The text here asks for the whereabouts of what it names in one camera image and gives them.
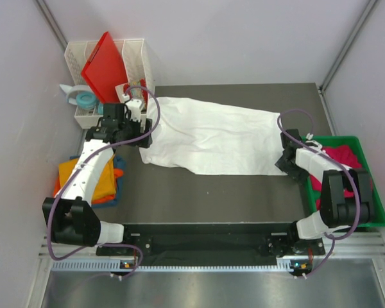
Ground purple cable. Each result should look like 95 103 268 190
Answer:
47 85 163 261
277 108 364 240

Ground white cable duct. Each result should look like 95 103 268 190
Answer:
51 259 311 273

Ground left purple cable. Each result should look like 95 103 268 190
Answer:
47 85 163 261

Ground white file organizer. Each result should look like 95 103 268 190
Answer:
64 39 155 129

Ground light blue headphones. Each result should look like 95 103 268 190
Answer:
59 84 103 115

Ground pink t shirt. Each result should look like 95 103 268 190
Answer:
309 145 362 210

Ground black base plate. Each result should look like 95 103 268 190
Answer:
123 223 325 257

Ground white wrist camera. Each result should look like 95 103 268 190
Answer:
305 133 325 153
123 94 146 122

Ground red patterned booklet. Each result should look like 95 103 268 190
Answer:
115 79 149 112

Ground white t shirt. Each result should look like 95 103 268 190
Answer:
139 97 283 176

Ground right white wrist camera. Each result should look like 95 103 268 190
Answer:
305 133 325 153

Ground aluminium frame rail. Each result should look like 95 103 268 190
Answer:
318 0 380 95

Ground red plastic folder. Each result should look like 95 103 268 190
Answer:
81 31 128 104

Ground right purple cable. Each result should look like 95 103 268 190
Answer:
277 108 364 240

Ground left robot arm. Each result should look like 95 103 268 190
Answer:
42 99 153 255

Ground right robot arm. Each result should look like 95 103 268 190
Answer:
275 129 375 254

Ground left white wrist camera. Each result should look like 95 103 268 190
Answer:
123 94 146 122

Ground green plastic bin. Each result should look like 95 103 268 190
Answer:
301 135 385 228

